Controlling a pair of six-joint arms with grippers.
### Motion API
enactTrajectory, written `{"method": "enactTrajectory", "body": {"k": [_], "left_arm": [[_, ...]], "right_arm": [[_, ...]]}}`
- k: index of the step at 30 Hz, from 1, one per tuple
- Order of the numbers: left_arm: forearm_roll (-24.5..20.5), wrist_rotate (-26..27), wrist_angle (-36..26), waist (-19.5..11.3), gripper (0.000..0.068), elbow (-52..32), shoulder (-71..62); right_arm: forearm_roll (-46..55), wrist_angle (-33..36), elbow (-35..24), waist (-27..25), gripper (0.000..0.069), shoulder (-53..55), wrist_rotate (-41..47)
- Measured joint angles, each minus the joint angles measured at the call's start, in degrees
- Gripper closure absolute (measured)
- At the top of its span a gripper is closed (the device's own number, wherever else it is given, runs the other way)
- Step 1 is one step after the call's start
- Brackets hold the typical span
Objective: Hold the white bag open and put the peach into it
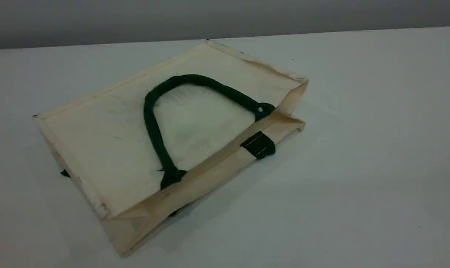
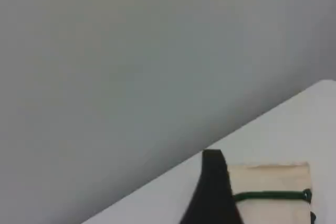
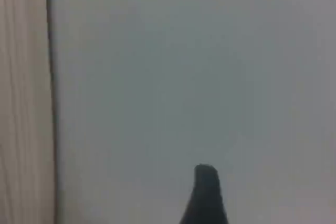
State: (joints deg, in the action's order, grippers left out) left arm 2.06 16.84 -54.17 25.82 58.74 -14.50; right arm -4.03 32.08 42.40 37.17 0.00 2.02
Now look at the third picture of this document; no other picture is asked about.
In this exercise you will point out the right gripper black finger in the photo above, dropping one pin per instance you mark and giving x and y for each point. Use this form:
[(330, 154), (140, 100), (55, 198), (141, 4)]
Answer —
[(206, 200)]

